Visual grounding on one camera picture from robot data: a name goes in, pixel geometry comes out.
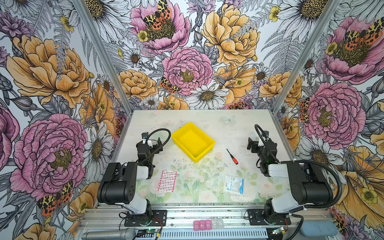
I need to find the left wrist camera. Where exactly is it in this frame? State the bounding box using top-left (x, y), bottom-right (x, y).
top-left (142, 132), bottom-right (149, 141)

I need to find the blue grey pad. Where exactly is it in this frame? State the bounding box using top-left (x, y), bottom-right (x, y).
top-left (301, 221), bottom-right (338, 237)

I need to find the red black screwdriver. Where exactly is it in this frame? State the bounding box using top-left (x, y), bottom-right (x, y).
top-left (227, 149), bottom-right (239, 165)

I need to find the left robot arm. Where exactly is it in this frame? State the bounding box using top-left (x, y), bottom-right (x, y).
top-left (97, 139), bottom-right (163, 225)

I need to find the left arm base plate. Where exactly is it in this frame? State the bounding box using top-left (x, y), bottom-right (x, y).
top-left (124, 210), bottom-right (168, 227)

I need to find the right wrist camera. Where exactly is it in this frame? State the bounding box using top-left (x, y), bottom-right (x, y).
top-left (262, 131), bottom-right (269, 139)

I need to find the white blue wipe packet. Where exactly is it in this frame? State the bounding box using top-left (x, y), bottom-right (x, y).
top-left (224, 175), bottom-right (245, 196)

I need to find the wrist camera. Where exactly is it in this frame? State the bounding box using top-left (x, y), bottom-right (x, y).
top-left (142, 132), bottom-right (149, 141)
top-left (262, 131), bottom-right (269, 139)

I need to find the grey metal cylinder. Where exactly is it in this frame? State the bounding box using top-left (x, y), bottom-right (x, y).
top-left (81, 229), bottom-right (137, 240)

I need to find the pink clear pill organizer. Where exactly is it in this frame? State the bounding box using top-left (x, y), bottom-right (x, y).
top-left (193, 219), bottom-right (225, 232)

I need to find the pink patterned sticker packet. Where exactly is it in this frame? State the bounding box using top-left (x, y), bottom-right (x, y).
top-left (158, 170), bottom-right (177, 193)

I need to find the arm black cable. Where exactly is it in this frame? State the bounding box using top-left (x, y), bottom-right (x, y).
top-left (254, 124), bottom-right (343, 209)
top-left (137, 128), bottom-right (172, 166)

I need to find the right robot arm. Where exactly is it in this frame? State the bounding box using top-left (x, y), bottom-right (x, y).
top-left (246, 138), bottom-right (334, 226)

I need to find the white vented rail cover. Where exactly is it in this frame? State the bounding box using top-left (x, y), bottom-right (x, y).
top-left (159, 228), bottom-right (269, 240)

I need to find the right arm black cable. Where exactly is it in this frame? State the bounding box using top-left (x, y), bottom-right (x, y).
top-left (254, 124), bottom-right (343, 209)

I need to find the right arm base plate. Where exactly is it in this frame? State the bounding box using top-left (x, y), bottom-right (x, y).
top-left (245, 209), bottom-right (291, 226)

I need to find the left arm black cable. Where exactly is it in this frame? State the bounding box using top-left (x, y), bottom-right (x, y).
top-left (137, 128), bottom-right (172, 166)

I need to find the yellow plastic bin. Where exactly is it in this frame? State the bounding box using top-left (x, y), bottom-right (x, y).
top-left (171, 123), bottom-right (215, 163)

